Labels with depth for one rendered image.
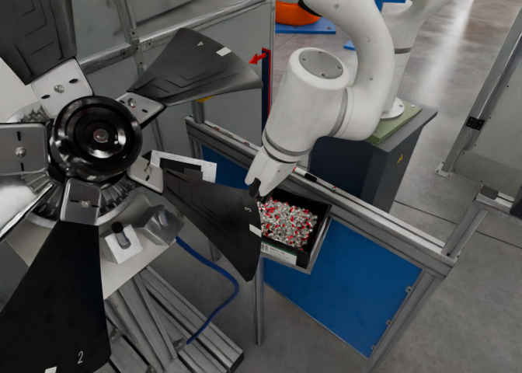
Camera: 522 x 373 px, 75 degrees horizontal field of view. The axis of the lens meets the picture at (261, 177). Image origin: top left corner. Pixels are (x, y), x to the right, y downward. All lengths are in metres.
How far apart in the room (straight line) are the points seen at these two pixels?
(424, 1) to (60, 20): 0.76
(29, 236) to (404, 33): 0.96
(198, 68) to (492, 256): 1.84
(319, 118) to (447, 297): 1.54
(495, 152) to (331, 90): 2.00
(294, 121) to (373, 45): 0.14
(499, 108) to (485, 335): 1.16
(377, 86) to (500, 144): 1.90
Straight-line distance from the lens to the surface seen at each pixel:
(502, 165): 2.43
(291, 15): 4.43
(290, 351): 1.61
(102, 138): 0.54
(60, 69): 0.62
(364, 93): 0.50
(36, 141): 0.58
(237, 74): 0.72
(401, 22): 0.99
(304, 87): 0.44
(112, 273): 0.82
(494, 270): 2.12
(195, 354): 1.54
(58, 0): 0.63
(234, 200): 0.71
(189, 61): 0.73
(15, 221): 0.65
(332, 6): 0.47
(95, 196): 0.61
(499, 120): 2.30
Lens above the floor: 1.51
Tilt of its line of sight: 43 degrees down
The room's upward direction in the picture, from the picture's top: straight up
